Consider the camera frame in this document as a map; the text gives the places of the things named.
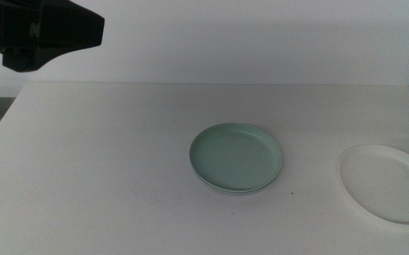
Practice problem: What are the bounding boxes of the pale green shallow bowl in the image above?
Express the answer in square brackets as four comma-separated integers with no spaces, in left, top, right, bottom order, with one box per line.
[189,122,284,193]

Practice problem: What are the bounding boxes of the white shallow bowl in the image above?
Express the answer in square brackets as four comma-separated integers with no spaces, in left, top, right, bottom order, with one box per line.
[339,144,409,225]

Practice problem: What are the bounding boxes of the grey shallow bowl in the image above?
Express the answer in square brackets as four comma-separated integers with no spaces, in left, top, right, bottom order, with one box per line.
[193,171,279,196]

